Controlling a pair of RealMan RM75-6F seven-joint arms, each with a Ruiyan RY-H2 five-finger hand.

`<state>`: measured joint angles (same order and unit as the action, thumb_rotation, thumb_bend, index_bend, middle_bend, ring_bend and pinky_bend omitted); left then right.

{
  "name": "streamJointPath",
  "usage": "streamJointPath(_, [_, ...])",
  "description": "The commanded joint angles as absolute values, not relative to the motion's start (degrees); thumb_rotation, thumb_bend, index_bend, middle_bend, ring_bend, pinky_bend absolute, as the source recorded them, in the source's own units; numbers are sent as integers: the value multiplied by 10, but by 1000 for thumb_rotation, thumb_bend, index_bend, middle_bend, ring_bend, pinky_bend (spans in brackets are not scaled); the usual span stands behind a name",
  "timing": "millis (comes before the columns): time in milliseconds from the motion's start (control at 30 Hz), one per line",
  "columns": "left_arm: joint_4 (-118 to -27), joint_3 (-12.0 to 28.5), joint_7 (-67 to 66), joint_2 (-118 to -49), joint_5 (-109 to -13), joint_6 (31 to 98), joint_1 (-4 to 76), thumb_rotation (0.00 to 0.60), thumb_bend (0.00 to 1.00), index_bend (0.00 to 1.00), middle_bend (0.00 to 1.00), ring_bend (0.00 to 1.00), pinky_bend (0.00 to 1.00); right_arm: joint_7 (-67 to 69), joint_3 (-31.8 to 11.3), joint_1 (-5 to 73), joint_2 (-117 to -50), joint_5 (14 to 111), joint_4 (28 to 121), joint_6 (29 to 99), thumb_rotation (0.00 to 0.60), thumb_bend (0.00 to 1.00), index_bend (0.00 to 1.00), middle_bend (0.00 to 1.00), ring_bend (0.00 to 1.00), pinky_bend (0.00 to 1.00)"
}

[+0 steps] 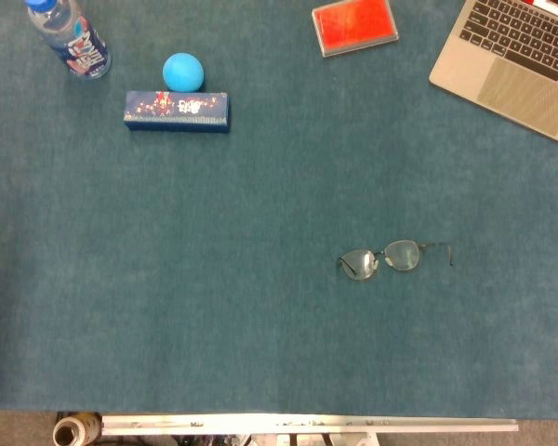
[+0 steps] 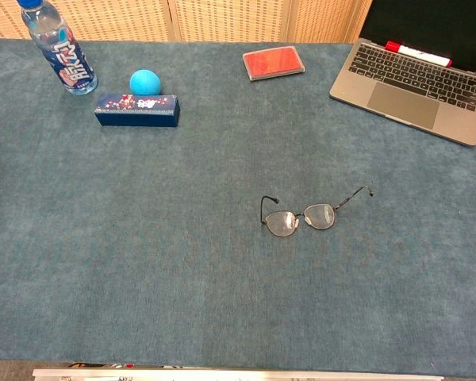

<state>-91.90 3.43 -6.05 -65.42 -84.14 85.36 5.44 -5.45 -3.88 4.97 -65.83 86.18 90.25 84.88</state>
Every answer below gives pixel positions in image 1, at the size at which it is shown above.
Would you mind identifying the wire-rimmed eyeglasses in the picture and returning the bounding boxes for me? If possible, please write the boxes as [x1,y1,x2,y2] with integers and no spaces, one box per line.
[337,239,456,283]

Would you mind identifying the brown tape roll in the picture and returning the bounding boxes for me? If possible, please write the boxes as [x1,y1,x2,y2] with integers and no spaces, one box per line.
[52,412,104,446]

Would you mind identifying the clear water bottle blue cap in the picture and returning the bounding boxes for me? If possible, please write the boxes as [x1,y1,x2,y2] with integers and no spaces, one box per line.
[25,0,113,81]

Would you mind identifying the dark blue printed carton box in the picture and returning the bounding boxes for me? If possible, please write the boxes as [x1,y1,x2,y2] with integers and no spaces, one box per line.
[123,90,232,135]

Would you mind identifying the light blue ball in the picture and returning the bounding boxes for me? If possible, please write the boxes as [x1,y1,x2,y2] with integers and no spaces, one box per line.
[162,52,206,93]

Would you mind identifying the teal felt table cloth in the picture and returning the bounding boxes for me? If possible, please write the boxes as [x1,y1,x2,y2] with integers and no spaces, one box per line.
[0,0,558,420]

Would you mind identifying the red ink pad clear case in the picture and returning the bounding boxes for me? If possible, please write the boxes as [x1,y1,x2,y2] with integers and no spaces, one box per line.
[311,0,400,59]

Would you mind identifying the grey laptop black keys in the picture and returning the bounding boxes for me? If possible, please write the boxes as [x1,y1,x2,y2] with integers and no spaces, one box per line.
[428,0,558,151]

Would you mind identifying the aluminium profile rail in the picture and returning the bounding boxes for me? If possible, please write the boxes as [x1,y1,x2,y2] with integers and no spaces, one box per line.
[100,413,520,437]

